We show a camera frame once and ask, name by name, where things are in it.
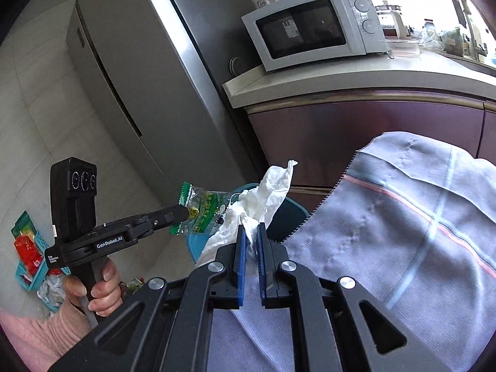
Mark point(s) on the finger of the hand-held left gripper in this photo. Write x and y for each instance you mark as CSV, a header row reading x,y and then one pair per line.
x,y
172,215

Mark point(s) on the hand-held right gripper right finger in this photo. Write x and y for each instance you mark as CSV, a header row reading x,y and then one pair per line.
x,y
262,267

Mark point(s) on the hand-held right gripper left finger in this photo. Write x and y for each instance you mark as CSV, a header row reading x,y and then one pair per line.
x,y
241,267

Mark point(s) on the green snack wrapper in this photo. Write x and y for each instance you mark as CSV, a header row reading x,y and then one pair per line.
x,y
205,205

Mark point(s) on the teal trash bin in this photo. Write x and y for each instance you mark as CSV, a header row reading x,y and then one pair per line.
x,y
288,217

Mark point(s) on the white tissue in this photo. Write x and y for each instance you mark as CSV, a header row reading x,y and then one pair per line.
x,y
263,197

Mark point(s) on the person's left forearm pink sleeve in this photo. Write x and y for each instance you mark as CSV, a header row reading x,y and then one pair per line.
x,y
31,337

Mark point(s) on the person's left hand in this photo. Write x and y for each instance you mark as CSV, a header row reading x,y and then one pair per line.
x,y
108,286

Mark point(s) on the red snack packet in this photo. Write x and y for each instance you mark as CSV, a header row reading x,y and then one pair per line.
x,y
28,254

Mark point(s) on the green leafy scrap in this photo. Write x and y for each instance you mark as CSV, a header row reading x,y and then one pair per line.
x,y
135,286

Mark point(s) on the teal plastic basket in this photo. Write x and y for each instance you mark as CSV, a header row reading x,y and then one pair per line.
x,y
29,279

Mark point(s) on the white plastic bag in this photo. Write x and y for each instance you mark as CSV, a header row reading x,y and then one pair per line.
x,y
52,292

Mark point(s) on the grey plaid tablecloth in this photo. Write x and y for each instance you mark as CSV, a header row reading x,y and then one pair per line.
x,y
387,240

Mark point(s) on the grey refrigerator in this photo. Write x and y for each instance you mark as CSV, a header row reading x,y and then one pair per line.
x,y
128,66

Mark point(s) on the round grey plate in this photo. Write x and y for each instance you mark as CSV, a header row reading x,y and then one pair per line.
x,y
235,66

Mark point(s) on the maroon kitchen counter cabinet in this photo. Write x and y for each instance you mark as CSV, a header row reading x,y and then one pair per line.
x,y
348,124

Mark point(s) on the white microwave oven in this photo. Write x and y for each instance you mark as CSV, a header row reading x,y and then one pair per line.
x,y
310,27

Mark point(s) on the clear glass container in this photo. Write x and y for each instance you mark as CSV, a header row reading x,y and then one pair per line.
x,y
405,47

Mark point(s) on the glass kettle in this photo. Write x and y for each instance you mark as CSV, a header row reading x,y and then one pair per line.
x,y
390,19

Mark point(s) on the clear plastic bags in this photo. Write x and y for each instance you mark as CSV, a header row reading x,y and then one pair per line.
x,y
432,37

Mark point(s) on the red lidded jar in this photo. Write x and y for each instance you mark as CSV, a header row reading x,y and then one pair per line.
x,y
427,22

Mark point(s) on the dark framed window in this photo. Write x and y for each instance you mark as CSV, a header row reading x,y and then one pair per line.
x,y
418,0

